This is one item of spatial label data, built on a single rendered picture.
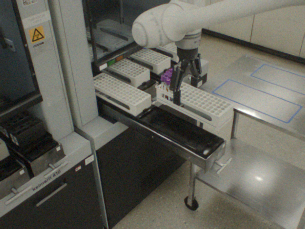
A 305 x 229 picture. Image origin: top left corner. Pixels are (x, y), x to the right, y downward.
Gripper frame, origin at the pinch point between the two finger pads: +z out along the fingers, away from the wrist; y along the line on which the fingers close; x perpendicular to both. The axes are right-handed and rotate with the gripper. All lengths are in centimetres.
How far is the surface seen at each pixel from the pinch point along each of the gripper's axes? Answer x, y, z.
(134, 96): 20.0, -8.5, 5.8
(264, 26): 70, 219, 64
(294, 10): 45, 219, 42
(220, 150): -21.0, -5.3, 13.3
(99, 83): 37.8, -11.6, 5.2
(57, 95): 33.3, -35.0, -2.8
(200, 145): -15.0, -10.0, 11.0
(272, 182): -29, 40, 63
